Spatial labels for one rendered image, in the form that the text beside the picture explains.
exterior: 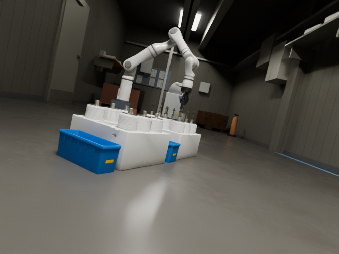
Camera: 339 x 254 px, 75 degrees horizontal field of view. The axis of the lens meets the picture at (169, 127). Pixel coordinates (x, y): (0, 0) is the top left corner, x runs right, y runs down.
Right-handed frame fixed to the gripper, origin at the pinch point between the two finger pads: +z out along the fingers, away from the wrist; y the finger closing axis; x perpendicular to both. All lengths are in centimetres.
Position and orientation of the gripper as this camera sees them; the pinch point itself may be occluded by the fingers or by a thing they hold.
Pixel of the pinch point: (182, 107)
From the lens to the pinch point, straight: 156.8
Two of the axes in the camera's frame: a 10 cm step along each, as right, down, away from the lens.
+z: -2.2, 9.7, 0.7
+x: -8.7, -2.3, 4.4
